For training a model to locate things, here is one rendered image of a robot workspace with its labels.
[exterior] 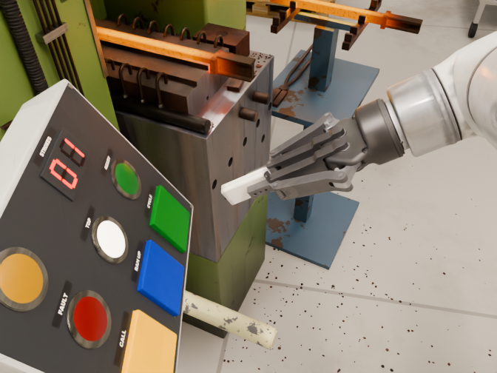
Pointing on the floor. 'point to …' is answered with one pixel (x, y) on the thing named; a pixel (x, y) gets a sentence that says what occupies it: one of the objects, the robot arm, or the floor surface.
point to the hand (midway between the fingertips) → (248, 186)
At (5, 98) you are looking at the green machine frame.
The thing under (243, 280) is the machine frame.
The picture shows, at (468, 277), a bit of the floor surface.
